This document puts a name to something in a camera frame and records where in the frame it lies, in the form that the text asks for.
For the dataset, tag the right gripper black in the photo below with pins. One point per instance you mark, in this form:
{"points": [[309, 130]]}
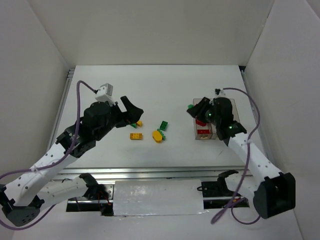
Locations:
{"points": [[200, 109]]}

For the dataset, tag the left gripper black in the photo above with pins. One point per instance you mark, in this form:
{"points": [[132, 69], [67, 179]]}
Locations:
{"points": [[122, 115]]}

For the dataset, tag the red flower lego piece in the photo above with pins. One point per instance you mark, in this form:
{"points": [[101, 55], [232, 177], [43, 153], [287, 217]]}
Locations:
{"points": [[200, 123]]}

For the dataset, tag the red lego brick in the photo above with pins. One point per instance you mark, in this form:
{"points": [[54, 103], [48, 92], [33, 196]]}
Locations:
{"points": [[203, 133]]}

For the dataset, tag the green 2x2 lego brick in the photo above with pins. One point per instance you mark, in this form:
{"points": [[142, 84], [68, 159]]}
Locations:
{"points": [[163, 125]]}

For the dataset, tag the yellow oval lego piece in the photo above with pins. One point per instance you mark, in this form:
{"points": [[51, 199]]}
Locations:
{"points": [[157, 136]]}

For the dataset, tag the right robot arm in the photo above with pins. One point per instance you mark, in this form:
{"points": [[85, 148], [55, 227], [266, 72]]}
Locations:
{"points": [[271, 191]]}

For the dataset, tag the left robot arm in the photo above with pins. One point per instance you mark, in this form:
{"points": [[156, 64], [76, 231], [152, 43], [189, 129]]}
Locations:
{"points": [[23, 199]]}

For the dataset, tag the yellow sloped lego brick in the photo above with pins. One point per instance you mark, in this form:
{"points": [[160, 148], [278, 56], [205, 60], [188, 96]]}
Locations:
{"points": [[139, 123]]}

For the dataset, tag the middle clear container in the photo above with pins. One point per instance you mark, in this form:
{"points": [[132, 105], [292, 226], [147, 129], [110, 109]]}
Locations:
{"points": [[214, 135]]}

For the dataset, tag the right clear container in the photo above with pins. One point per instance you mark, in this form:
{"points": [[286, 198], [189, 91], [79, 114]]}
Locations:
{"points": [[236, 110]]}

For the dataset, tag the white foil cover plate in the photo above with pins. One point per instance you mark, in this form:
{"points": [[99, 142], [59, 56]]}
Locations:
{"points": [[157, 198]]}

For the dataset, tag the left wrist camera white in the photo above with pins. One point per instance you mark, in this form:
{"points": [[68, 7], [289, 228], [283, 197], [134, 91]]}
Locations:
{"points": [[104, 94]]}

